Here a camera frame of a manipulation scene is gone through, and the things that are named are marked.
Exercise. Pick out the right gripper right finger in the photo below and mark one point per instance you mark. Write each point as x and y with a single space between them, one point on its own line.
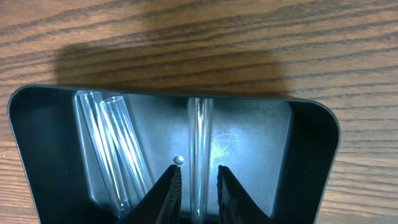
231 205

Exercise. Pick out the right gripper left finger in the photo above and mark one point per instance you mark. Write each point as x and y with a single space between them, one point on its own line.
164 199

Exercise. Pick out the clear test tube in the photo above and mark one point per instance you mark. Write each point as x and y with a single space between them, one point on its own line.
96 146
126 146
200 140

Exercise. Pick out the black tray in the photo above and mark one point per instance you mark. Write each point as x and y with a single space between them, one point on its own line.
46 155

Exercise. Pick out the small white ball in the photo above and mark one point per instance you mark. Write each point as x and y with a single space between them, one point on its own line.
178 160

